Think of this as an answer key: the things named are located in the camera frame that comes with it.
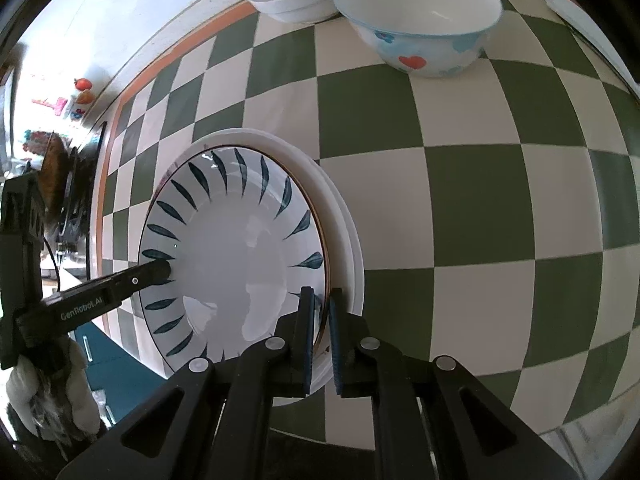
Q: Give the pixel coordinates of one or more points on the white plate pink rose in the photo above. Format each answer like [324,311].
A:
[345,262]

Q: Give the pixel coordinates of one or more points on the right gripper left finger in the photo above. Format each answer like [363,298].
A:
[210,420]

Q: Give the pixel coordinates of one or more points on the left hand white glove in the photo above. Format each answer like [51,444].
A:
[49,392]

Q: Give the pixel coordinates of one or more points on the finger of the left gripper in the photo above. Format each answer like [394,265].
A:
[65,311]

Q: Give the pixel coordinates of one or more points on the black wok with handle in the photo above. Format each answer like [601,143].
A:
[66,182]

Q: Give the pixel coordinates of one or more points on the green white checkered cloth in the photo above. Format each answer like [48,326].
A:
[497,210]

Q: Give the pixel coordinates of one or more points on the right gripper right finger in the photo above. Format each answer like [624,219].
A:
[432,419]

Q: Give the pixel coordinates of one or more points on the white plate blue leaf pattern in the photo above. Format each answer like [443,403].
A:
[242,241]

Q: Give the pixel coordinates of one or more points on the white flat paper packet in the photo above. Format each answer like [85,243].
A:
[579,20]

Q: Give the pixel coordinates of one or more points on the blue cabinet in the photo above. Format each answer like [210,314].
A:
[125,382]

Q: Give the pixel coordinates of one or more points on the white bowl blue heart decor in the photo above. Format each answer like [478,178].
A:
[424,38]

